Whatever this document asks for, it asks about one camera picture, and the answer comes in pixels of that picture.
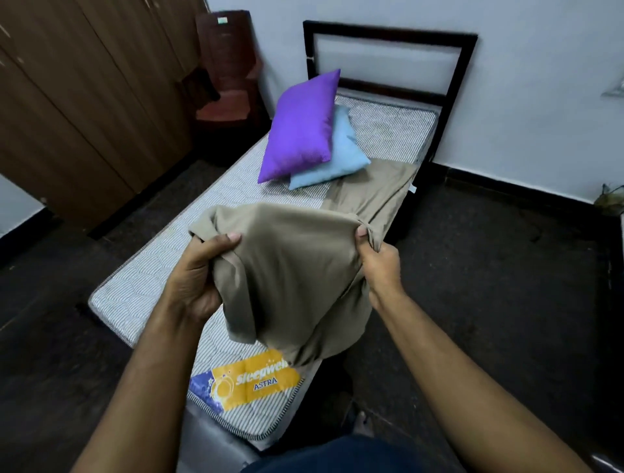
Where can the person's left hand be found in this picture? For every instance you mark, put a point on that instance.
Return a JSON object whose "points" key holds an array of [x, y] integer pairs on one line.
{"points": [[192, 282]]}

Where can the brown wooden wardrobe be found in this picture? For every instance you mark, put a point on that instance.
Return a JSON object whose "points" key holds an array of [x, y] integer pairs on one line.
{"points": [[73, 97]]}

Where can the purple dotted pillow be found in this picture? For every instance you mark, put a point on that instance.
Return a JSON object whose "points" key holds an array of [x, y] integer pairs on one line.
{"points": [[302, 126]]}

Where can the dark wooden bed frame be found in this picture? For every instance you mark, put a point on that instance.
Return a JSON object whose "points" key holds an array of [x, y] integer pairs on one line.
{"points": [[390, 35]]}

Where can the person's left forearm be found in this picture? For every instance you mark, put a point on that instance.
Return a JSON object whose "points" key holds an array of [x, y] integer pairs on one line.
{"points": [[141, 399]]}

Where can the light blue pillow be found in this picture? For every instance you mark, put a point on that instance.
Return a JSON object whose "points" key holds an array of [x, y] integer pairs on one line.
{"points": [[341, 156]]}

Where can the maroon plastic chair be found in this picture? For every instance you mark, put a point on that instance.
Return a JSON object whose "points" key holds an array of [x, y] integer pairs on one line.
{"points": [[229, 48]]}

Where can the person's right foot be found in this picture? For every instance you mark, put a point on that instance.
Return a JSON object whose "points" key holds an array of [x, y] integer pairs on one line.
{"points": [[363, 425]]}

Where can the person's dark trousers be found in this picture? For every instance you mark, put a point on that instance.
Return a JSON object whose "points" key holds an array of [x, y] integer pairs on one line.
{"points": [[322, 404]]}

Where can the white striped mattress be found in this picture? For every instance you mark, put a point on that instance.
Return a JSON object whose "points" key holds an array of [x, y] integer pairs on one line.
{"points": [[146, 273]]}

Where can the person's right forearm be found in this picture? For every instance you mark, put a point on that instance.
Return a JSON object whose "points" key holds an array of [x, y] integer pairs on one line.
{"points": [[463, 390]]}

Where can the beige striped bed sheet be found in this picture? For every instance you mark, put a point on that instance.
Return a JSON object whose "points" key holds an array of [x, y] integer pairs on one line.
{"points": [[292, 263]]}

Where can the person's right hand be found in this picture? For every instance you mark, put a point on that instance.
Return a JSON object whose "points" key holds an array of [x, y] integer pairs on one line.
{"points": [[382, 278]]}

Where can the person's navy blue shirt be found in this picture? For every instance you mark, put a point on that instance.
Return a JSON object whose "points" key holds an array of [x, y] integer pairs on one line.
{"points": [[341, 458]]}

